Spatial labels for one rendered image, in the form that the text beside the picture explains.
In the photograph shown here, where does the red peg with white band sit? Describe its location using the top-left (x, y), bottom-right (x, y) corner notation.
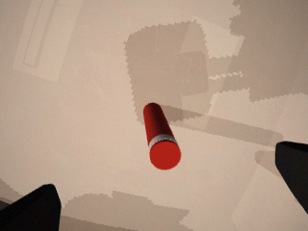
top-left (143, 103), bottom-right (181, 169)

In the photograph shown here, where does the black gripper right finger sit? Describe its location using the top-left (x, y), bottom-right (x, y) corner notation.
top-left (274, 141), bottom-right (308, 213)

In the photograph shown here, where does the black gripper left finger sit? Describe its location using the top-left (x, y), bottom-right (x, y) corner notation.
top-left (0, 184), bottom-right (62, 231)

